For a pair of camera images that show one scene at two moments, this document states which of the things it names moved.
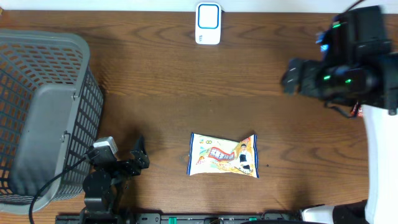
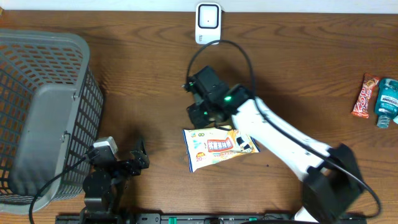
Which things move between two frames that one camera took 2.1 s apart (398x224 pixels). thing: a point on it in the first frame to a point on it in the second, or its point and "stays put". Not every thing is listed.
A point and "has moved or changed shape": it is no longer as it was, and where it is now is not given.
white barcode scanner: (208, 29) stays put
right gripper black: (308, 85) to (197, 122)
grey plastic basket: (51, 110) stays put
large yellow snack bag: (211, 154) has moved or changed shape
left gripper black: (140, 158) stays put
